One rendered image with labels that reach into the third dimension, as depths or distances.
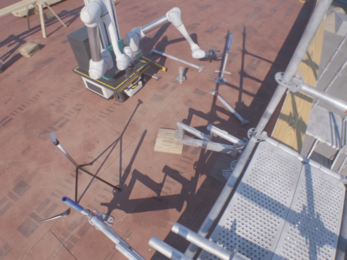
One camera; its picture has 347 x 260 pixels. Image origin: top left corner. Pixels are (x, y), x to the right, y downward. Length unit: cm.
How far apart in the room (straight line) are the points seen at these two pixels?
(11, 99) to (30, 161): 143
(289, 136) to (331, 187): 46
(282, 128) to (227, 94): 135
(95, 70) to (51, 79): 168
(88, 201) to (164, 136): 105
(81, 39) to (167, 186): 191
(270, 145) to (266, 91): 178
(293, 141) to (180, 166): 110
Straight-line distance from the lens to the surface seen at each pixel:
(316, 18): 96
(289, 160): 139
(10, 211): 248
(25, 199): 242
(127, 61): 199
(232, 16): 555
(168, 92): 269
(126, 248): 124
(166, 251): 95
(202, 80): 293
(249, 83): 310
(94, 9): 183
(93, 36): 193
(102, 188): 203
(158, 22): 259
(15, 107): 351
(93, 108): 271
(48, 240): 213
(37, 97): 341
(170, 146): 210
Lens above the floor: 180
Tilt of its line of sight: 53 degrees down
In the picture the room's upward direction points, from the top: straight up
